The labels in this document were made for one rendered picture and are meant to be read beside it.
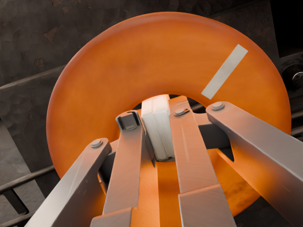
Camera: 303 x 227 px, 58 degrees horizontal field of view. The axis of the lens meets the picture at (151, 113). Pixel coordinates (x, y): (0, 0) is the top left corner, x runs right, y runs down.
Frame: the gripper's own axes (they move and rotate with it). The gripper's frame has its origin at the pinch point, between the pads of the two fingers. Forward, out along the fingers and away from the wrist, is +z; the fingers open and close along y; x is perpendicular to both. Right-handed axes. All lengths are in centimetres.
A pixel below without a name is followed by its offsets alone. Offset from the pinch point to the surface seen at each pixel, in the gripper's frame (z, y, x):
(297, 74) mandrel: 25.2, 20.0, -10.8
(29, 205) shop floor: 132, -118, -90
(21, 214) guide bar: 22.3, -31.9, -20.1
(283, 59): 27.5, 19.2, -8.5
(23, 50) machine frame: 30.5, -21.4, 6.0
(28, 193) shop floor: 149, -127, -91
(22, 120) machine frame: 24.5, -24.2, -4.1
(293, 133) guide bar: 14.3, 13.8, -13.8
